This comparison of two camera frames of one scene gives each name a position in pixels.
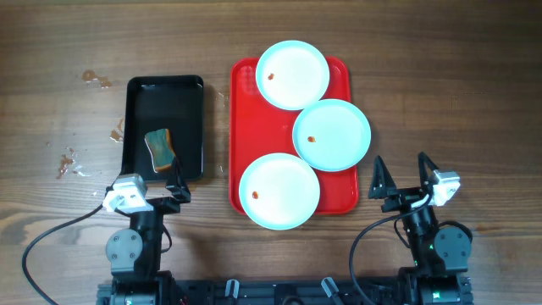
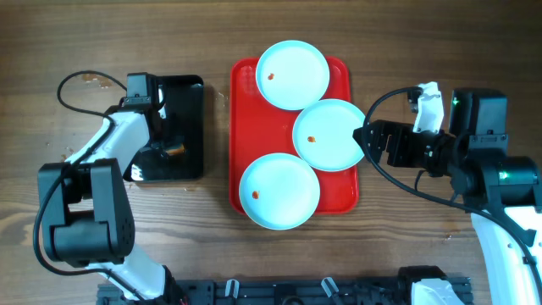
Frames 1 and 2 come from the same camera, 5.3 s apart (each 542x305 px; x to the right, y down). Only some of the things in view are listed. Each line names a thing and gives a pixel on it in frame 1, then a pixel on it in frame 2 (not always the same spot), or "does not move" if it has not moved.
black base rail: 281,291 does not move
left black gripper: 179,191 to 157,142
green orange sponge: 159,143 to 174,152
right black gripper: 401,197 to 401,135
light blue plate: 332,135 does not move
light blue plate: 279,191 does not move
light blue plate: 292,74 does not move
